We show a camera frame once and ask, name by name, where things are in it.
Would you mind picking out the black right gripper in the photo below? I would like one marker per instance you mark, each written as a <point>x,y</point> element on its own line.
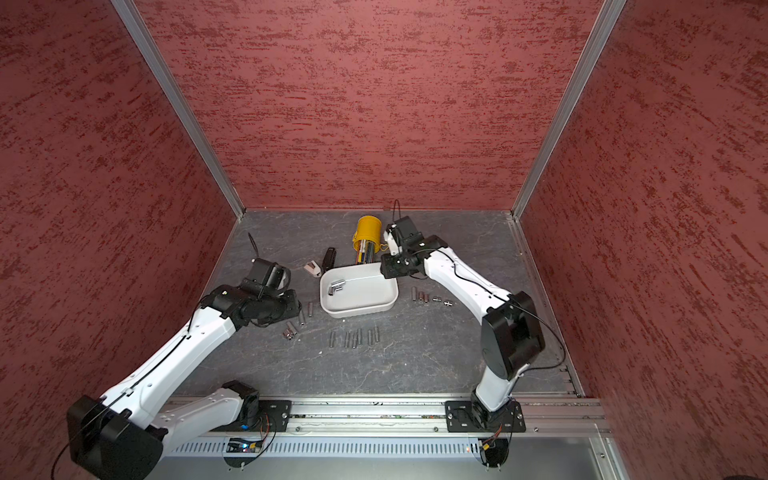
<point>388,269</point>

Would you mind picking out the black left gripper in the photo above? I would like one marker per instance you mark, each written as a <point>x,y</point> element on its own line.
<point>292,306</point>

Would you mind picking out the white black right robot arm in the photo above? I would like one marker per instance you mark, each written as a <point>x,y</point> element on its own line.
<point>511,333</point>

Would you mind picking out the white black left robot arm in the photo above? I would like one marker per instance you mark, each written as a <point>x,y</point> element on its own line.
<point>124,433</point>

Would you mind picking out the white plastic storage box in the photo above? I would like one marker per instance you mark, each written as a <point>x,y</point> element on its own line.
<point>366,291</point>

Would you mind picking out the large chrome socket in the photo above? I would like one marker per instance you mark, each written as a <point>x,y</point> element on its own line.
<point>338,284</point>

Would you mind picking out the bundle of coloured pencils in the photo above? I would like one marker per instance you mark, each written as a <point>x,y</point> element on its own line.
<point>366,253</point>

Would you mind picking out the yellow pen holder bucket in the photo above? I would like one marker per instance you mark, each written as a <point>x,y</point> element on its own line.
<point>369,229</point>

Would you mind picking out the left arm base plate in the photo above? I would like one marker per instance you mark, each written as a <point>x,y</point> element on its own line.
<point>264,415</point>

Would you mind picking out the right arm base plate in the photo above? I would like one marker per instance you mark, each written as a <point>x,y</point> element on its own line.
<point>472,417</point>

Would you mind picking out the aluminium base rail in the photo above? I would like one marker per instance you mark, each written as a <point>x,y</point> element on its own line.
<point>422,415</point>

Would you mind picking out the aluminium corner post left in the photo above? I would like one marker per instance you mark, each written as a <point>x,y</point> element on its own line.
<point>137,29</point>

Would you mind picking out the aluminium corner post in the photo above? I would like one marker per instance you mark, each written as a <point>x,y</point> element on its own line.
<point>137,29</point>
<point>598,37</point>

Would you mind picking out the aluminium corner post right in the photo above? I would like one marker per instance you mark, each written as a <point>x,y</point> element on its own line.
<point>598,37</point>

